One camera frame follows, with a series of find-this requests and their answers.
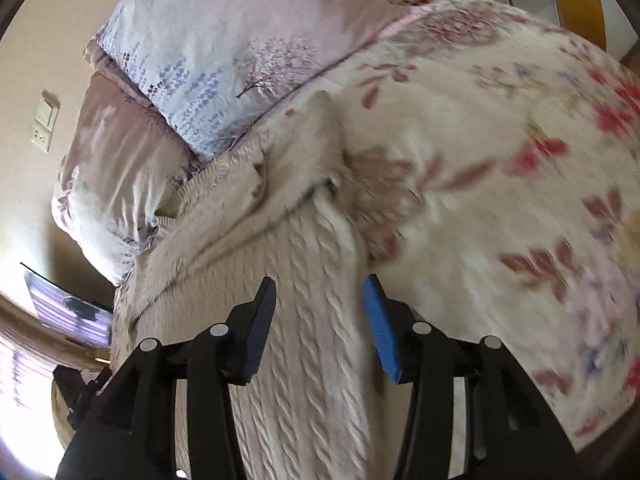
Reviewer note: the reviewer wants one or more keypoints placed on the beige cable-knit sweater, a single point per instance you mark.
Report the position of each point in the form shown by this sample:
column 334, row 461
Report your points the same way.
column 269, row 209

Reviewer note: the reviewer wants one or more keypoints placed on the floral bed quilt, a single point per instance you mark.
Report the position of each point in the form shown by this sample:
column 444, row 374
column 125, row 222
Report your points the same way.
column 493, row 182

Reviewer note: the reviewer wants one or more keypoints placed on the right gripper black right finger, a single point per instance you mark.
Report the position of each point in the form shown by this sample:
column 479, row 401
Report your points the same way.
column 510, row 430

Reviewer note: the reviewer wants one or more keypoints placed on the pink floral pillow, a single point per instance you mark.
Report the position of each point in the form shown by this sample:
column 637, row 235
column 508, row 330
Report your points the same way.
column 123, row 162

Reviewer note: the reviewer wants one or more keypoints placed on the blue lavender print pillow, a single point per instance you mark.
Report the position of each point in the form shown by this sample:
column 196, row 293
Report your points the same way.
column 213, row 67

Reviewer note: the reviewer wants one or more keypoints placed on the wall television screen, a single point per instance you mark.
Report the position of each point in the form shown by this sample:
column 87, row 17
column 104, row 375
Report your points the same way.
column 73, row 317

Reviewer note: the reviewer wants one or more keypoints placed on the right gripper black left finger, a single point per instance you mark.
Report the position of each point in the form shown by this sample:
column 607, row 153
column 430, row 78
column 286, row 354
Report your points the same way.
column 129, row 432

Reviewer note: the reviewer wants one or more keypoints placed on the beige wall switch panel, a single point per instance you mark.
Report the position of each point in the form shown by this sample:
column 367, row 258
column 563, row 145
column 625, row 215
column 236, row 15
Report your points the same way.
column 44, row 122

